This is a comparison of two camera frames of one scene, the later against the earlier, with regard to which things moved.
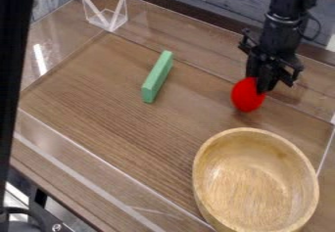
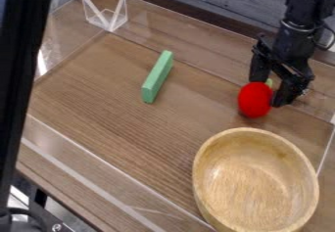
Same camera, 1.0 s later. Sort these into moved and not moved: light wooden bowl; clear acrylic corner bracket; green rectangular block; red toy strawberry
Moved: red toy strawberry
Not moved: green rectangular block; light wooden bowl; clear acrylic corner bracket
